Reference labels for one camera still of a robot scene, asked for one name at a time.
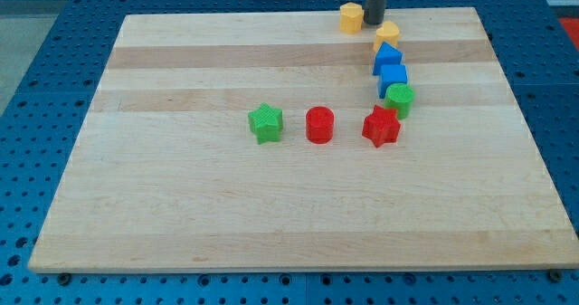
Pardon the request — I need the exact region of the yellow heart block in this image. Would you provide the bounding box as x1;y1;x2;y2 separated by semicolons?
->
373;21;400;52

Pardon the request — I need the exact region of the wooden board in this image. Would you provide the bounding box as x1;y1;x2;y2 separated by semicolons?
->
28;7;578;273

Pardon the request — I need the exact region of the green star block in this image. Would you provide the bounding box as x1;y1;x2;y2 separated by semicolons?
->
248;103;283;144

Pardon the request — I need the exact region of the red cylinder block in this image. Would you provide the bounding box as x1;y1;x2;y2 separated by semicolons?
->
306;106;335;144

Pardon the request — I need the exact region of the red star block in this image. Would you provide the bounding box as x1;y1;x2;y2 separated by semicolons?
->
362;105;402;148

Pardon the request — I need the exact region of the green cylinder block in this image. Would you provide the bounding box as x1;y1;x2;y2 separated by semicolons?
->
384;83;414;119

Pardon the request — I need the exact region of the blue cube block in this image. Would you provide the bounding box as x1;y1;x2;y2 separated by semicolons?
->
377;64;408;99

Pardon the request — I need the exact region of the blue triangle block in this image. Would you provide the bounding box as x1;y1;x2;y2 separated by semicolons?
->
372;42;403;76

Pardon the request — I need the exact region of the yellow hexagon block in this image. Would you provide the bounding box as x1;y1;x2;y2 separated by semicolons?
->
339;2;364;34

